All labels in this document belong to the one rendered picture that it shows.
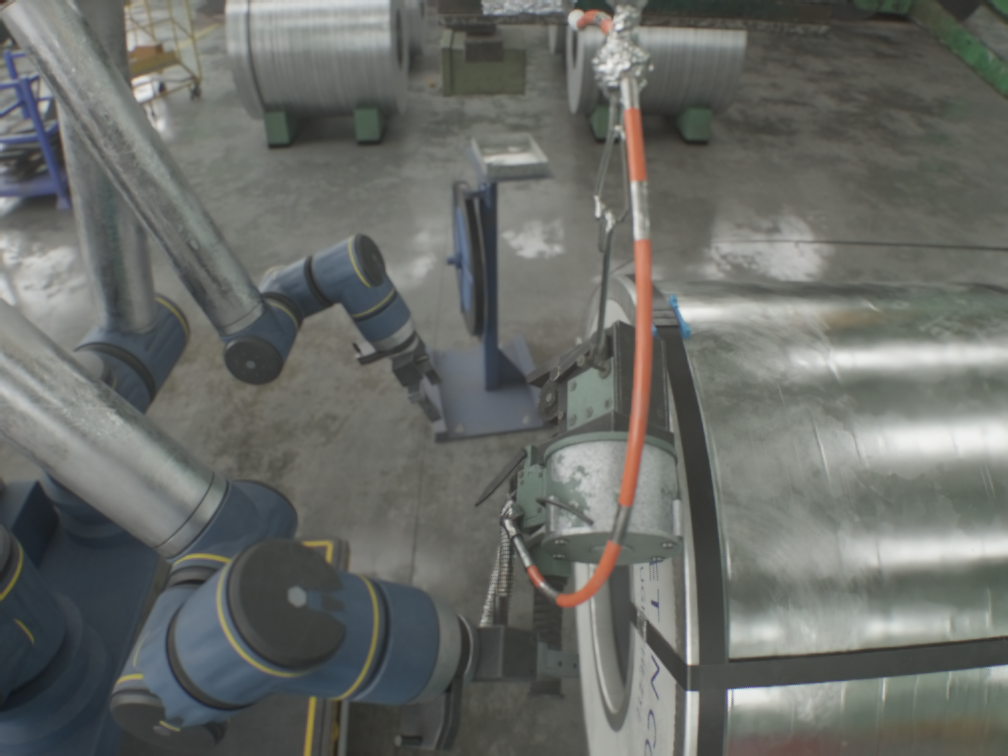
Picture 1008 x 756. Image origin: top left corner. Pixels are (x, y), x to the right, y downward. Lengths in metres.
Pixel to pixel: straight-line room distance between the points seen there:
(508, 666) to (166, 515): 0.36
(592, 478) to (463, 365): 2.54
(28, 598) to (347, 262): 0.76
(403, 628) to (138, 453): 0.31
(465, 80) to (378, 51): 3.97
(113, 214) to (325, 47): 4.40
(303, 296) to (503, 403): 1.75
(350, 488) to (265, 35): 4.02
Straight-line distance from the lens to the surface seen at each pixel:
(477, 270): 2.45
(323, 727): 1.79
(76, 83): 1.18
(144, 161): 1.19
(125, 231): 1.53
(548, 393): 0.89
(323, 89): 5.91
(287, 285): 1.39
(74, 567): 1.65
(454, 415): 2.95
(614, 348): 0.77
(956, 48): 1.64
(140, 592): 1.54
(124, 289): 1.59
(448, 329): 3.49
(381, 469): 2.76
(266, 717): 1.83
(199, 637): 0.59
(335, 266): 1.34
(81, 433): 0.73
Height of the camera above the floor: 1.93
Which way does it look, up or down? 38 degrees down
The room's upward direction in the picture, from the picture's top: straight up
